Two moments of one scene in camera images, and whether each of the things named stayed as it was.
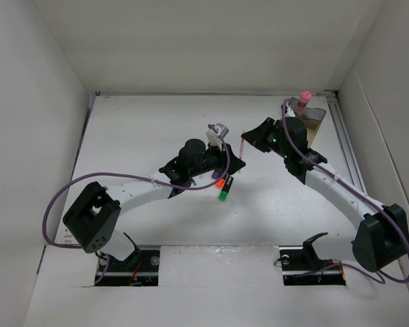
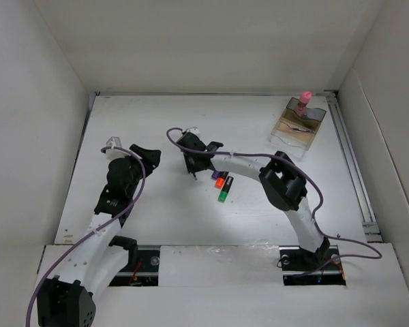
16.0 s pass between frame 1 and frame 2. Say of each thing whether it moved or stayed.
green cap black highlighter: stayed
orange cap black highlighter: stayed
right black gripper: moved
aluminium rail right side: stayed
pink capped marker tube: stayed
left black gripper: moved
